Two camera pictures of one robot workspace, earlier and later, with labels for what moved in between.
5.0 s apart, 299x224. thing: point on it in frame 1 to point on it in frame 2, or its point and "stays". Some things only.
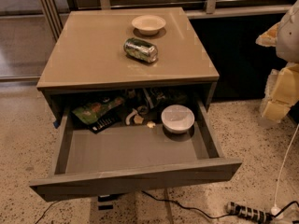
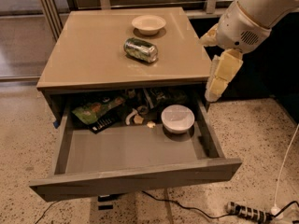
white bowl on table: (149, 24) stays
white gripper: (289, 39) to (239, 28)
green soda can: (140, 49) stays
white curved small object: (127, 119) stays
